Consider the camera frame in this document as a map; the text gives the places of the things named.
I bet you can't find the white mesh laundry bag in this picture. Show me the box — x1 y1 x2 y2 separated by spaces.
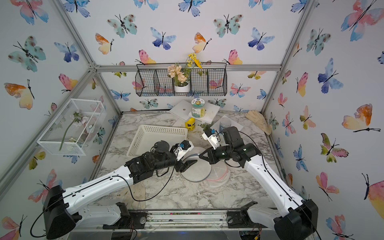
204 161 231 188

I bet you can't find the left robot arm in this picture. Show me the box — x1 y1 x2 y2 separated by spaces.
43 140 194 240

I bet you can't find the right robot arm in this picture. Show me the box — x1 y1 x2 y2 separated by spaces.
200 127 319 240

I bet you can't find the small green potted plant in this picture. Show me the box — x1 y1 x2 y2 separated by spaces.
200 124 213 134

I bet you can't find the blue label jar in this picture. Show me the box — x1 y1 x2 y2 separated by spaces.
219 117 232 132

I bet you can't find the white plastic basket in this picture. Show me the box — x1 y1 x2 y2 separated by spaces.
127 125 188 158

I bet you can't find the white tiered shelf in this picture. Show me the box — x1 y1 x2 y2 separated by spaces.
168 99 244 133

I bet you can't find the green label jar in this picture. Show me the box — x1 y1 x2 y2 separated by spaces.
191 98 206 119

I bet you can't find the white flower pot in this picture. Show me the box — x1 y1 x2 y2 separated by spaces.
174 82 191 93

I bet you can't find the artificial flower bouquet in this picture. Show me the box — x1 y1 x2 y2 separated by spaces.
168 53 202 86

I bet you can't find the pink artificial flower stem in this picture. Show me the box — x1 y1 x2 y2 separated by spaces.
58 110 83 152

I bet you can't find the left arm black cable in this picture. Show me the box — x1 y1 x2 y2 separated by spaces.
29 161 178 238

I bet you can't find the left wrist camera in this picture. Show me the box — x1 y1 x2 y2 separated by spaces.
171 140 194 162

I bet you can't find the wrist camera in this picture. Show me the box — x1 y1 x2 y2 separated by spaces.
171 140 194 162
202 129 221 150

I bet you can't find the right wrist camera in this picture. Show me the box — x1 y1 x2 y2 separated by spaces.
202 129 221 150

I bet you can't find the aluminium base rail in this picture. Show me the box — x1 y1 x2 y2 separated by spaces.
74 209 277 233

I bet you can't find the black wire wall basket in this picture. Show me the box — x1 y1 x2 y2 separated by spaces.
133 63 228 98

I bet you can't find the white mesh wall box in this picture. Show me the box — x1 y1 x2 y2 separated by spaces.
37 99 106 156

